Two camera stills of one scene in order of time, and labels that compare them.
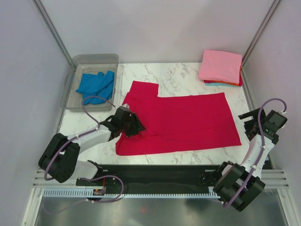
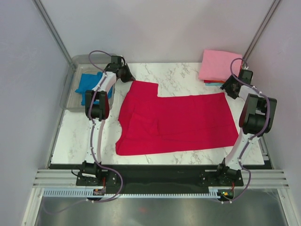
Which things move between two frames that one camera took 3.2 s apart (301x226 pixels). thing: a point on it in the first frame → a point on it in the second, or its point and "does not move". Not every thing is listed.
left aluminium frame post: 50,25 does not move
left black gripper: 139,128 → 129,78
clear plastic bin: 80,65 does not move
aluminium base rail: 272,178 does not move
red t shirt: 177,123 does not move
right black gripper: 247,125 → 231,79
